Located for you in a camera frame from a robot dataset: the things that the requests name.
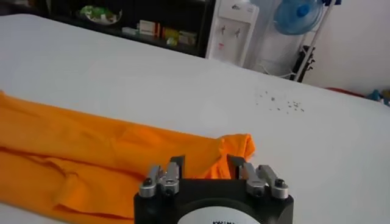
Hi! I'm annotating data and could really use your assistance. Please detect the orange t-shirt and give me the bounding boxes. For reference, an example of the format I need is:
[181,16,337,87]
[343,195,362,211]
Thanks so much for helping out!
[0,89,257,224]

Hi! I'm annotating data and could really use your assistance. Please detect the blue water jug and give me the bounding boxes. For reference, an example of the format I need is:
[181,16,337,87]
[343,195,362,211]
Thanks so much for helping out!
[273,0,325,36]

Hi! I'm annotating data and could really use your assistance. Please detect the scattered dark crumbs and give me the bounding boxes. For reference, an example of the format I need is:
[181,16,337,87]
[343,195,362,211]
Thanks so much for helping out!
[255,89,306,116]

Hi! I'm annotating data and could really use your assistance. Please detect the white water dispenser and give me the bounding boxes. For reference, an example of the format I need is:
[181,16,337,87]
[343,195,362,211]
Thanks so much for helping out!
[205,0,261,69]

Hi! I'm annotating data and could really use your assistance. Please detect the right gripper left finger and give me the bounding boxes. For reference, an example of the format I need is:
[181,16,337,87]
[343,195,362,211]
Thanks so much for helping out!
[138,155,186,198]

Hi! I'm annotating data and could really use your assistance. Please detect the black shelving unit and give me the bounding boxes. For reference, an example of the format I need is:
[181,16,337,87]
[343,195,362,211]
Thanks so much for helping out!
[0,0,218,59]

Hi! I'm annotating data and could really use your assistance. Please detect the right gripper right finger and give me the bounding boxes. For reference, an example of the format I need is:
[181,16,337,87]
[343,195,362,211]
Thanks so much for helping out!
[227,155,289,200]

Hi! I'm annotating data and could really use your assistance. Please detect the white red striped box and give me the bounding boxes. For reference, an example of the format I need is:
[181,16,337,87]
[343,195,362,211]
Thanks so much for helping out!
[138,19,161,38]

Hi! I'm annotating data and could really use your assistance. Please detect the yellow green medicine box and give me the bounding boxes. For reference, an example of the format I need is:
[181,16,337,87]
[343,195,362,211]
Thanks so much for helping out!
[161,27,181,41]

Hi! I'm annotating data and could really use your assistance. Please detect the black tripod stand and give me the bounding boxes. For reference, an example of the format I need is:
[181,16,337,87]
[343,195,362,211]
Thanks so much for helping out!
[291,45,316,83]

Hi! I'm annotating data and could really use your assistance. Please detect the white metal jug rack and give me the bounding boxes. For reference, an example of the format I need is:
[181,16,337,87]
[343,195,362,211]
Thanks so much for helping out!
[252,0,342,83]

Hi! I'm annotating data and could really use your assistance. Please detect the green white medicine box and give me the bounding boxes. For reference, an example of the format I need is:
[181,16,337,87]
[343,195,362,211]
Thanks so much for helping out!
[177,30,199,46]

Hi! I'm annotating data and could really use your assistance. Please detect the bowl of green packets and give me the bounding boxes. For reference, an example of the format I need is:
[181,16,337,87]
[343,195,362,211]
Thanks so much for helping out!
[76,4,124,26]

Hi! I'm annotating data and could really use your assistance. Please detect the white flat box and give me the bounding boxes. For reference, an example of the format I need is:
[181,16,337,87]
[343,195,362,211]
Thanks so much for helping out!
[121,26,140,36]

